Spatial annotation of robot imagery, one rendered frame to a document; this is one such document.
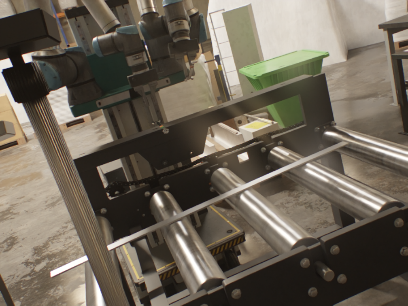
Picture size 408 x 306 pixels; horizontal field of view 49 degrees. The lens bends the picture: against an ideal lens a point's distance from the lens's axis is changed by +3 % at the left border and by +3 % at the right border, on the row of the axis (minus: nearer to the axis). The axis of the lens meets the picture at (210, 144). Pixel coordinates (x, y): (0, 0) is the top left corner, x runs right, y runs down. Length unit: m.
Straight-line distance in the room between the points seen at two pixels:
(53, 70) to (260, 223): 1.19
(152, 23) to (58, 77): 0.50
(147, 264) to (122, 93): 1.00
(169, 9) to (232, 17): 3.63
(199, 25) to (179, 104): 2.99
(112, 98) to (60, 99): 7.64
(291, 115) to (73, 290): 2.63
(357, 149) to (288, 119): 2.70
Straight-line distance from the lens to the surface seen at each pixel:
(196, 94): 5.28
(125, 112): 2.63
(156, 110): 2.62
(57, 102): 10.00
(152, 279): 1.63
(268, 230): 1.46
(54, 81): 2.17
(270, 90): 2.11
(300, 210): 3.44
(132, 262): 2.78
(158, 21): 2.13
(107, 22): 2.18
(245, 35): 5.60
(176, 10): 2.00
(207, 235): 2.76
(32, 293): 3.74
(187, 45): 1.96
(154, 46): 2.42
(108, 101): 2.36
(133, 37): 1.99
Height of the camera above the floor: 1.61
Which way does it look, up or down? 17 degrees down
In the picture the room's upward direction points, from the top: 16 degrees counter-clockwise
